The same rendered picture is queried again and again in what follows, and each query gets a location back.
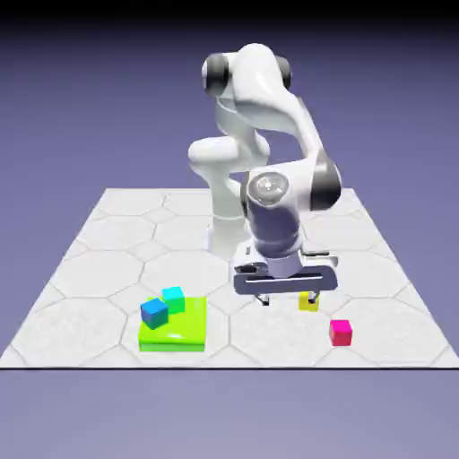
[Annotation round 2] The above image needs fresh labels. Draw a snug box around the small pink cube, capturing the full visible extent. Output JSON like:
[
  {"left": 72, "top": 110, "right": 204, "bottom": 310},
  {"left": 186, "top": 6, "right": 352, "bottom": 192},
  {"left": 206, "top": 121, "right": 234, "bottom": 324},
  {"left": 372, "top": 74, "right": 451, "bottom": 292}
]
[{"left": 328, "top": 319, "right": 353, "bottom": 348}]

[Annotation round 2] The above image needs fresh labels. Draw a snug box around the small cyan cube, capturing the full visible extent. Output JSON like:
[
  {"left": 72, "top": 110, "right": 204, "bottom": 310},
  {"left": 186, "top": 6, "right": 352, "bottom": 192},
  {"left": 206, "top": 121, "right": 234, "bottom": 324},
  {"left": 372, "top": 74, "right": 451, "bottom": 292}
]
[{"left": 160, "top": 285, "right": 186, "bottom": 316}]

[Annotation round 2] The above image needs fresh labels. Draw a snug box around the small yellow cube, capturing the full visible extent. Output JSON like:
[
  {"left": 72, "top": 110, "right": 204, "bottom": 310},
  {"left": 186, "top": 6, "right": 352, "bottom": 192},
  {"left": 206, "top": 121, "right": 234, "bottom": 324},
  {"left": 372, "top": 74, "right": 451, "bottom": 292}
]
[{"left": 298, "top": 290, "right": 320, "bottom": 313}]

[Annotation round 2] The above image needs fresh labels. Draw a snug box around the small blue cube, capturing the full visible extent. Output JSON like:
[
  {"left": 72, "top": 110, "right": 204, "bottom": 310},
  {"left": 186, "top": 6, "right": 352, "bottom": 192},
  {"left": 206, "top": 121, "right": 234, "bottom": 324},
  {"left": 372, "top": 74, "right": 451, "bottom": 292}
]
[{"left": 140, "top": 297, "right": 170, "bottom": 331}]

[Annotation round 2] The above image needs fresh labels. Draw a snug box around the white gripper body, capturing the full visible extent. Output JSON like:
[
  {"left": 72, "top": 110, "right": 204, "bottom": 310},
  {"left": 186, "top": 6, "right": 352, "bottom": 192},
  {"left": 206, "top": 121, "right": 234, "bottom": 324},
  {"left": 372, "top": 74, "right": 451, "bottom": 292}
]
[{"left": 233, "top": 264, "right": 339, "bottom": 297}]

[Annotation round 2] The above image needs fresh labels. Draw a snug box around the large green box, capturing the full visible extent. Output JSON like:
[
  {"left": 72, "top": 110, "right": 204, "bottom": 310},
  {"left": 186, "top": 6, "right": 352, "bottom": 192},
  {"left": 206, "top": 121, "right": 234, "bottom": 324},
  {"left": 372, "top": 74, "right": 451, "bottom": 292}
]
[{"left": 137, "top": 295, "right": 208, "bottom": 353}]

